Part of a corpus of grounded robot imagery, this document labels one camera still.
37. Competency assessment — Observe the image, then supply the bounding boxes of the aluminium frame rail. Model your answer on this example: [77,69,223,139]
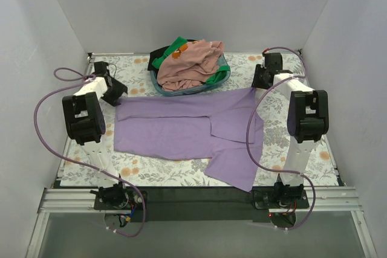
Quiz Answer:
[38,187,362,213]

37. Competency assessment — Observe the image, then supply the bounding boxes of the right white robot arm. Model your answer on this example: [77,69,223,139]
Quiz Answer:
[252,49,329,209]

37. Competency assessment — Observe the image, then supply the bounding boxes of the black t shirt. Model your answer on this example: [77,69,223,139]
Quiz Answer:
[148,46,169,74]

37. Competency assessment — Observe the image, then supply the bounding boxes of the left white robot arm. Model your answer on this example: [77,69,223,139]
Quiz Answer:
[62,61,129,210]

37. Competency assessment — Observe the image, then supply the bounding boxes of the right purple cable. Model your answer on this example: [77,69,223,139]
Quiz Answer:
[246,46,318,231]

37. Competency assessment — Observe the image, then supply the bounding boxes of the pink t shirt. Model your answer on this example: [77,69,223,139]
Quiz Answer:
[157,39,224,91]

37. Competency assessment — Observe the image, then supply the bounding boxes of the purple t shirt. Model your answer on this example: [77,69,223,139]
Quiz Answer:
[114,88,264,192]

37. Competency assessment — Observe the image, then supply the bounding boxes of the green t shirt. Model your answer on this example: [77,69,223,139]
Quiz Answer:
[153,37,188,69]

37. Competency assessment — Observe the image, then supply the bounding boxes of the teal plastic basket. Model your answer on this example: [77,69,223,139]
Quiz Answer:
[149,55,231,97]

